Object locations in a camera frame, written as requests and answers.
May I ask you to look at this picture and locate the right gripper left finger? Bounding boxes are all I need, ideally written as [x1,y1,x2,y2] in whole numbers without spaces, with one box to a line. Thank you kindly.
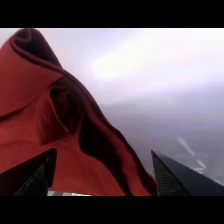
[0,148,58,197]

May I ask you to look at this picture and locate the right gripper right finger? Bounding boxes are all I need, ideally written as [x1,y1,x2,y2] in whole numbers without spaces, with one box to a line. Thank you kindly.
[150,149,224,197]

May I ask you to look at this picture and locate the red T-shirt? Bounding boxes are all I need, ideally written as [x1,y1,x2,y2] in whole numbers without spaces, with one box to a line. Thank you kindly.
[0,28,158,197]

